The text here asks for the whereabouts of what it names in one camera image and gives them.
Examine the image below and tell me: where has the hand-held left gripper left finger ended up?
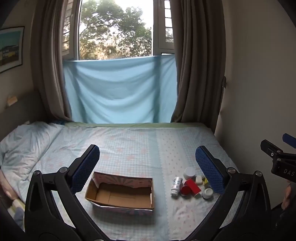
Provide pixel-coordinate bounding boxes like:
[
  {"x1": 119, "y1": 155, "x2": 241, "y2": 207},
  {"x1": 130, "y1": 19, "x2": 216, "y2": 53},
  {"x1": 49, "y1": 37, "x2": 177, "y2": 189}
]
[{"x1": 24, "y1": 144, "x2": 109, "y2": 241}]

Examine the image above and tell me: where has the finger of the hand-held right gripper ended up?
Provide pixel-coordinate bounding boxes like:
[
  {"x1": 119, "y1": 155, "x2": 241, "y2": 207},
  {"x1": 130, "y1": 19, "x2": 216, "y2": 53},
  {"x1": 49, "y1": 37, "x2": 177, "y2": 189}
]
[
  {"x1": 282, "y1": 133, "x2": 296, "y2": 149},
  {"x1": 260, "y1": 139, "x2": 284, "y2": 163}
]

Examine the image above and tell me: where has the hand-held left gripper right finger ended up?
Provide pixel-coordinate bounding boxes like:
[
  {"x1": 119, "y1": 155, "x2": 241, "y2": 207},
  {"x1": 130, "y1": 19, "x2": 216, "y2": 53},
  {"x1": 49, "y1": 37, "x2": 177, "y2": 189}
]
[{"x1": 192, "y1": 146, "x2": 272, "y2": 241}]

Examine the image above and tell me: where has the plain white round jar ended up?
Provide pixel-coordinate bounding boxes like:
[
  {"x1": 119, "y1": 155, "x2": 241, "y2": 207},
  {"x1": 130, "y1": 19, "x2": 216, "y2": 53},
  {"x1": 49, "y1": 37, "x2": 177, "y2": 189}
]
[{"x1": 184, "y1": 167, "x2": 196, "y2": 180}]

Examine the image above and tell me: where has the red rectangular carton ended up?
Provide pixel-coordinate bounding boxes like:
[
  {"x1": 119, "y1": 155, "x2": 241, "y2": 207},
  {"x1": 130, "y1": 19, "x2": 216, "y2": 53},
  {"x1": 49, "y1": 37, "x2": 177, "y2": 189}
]
[{"x1": 184, "y1": 178, "x2": 202, "y2": 197}]

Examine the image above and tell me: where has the white plastic bottle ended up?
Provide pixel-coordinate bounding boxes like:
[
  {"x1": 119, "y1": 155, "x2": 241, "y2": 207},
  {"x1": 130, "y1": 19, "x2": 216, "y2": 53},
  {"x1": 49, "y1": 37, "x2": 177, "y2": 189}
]
[{"x1": 171, "y1": 176, "x2": 184, "y2": 198}]

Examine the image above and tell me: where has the cardboard box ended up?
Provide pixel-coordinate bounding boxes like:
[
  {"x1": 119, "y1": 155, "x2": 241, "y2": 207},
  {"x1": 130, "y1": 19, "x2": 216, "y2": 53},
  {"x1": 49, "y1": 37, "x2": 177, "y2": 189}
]
[{"x1": 85, "y1": 171, "x2": 155, "y2": 210}]

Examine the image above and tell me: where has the person's right hand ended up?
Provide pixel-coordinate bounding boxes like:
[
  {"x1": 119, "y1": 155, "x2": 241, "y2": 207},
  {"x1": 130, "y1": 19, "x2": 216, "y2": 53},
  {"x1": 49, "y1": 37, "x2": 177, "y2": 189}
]
[{"x1": 281, "y1": 183, "x2": 296, "y2": 212}]

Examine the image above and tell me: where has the bed with checked floral sheet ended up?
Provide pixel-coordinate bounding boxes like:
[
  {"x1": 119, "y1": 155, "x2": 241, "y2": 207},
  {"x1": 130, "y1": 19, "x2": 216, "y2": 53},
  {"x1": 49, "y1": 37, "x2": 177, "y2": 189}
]
[{"x1": 0, "y1": 122, "x2": 246, "y2": 241}]

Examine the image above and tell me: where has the pale blue pillow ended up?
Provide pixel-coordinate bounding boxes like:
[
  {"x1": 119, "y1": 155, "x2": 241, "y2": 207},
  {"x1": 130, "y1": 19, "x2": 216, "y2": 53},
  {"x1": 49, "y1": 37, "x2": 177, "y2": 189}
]
[{"x1": 0, "y1": 122, "x2": 63, "y2": 200}]

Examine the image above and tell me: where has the grey headboard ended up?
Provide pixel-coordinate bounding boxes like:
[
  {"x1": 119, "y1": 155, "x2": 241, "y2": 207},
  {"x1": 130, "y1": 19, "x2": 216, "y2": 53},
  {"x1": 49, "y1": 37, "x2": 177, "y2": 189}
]
[{"x1": 0, "y1": 90, "x2": 51, "y2": 137}]

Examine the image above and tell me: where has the light blue hanging cloth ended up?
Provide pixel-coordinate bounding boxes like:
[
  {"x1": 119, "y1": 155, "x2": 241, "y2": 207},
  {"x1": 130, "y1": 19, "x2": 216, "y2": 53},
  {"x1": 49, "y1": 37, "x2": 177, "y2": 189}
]
[{"x1": 63, "y1": 55, "x2": 178, "y2": 123}]

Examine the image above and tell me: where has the small tan object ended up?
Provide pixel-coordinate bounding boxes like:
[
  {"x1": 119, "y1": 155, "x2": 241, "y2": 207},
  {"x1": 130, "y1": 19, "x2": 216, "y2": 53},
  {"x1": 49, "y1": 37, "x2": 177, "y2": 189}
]
[{"x1": 6, "y1": 95, "x2": 18, "y2": 107}]

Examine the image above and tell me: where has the grey-brown curtain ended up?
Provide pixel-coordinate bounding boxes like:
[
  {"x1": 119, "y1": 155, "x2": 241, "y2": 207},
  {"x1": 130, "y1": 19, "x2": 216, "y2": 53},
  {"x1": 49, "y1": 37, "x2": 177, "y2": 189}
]
[
  {"x1": 169, "y1": 0, "x2": 226, "y2": 124},
  {"x1": 31, "y1": 0, "x2": 81, "y2": 122}
]

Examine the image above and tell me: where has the framed wall picture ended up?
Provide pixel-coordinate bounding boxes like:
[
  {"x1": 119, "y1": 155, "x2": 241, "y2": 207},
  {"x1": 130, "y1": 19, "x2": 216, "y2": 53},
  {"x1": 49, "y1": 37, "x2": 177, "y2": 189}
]
[{"x1": 0, "y1": 26, "x2": 25, "y2": 74}]

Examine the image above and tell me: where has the window with white frame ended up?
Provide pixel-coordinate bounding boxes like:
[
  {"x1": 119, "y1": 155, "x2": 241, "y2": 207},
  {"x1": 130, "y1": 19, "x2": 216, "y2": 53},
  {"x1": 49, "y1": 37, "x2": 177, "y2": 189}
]
[{"x1": 62, "y1": 0, "x2": 176, "y2": 61}]

